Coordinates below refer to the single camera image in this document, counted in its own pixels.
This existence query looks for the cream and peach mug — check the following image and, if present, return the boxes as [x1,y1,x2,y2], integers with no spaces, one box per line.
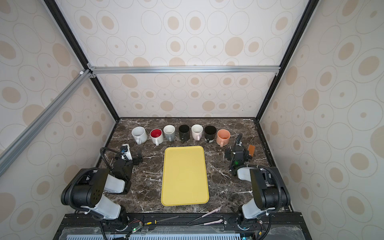
[216,129,231,148]

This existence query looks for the black mug white base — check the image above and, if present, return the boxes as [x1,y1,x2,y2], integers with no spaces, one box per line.
[204,126,217,143]

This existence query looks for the white speckled mug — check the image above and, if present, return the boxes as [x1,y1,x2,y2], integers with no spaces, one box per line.
[132,126,148,145]

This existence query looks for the white mug red inside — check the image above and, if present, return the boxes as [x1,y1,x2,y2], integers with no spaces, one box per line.
[150,129,164,146]

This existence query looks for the pink mug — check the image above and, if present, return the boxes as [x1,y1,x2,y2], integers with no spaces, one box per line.
[191,124,204,141]

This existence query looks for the grey mug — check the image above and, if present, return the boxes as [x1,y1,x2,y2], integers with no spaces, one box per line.
[163,125,176,142]

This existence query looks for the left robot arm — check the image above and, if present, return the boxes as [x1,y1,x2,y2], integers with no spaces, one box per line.
[61,144,143,225]

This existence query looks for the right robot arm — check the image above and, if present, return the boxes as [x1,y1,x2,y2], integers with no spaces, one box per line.
[224,145,291,222]

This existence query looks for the orange small bottle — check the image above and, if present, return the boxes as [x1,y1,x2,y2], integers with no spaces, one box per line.
[248,145,256,157]

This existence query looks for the yellow plastic tray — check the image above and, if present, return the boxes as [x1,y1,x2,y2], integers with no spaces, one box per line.
[161,146,210,207]

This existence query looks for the yellow handled screwdriver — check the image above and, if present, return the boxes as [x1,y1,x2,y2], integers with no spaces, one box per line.
[145,216,179,226]

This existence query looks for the pink handled tweezers upper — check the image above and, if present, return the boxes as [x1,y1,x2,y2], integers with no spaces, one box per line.
[187,208,221,227]

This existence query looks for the black base frame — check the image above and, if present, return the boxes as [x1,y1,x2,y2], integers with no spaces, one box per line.
[54,213,311,240]

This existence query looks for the horizontal aluminium rail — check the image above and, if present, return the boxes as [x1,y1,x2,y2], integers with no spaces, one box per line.
[91,66,280,74]

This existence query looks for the left slanted aluminium rail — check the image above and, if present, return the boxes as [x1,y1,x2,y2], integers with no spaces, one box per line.
[1,69,91,175]

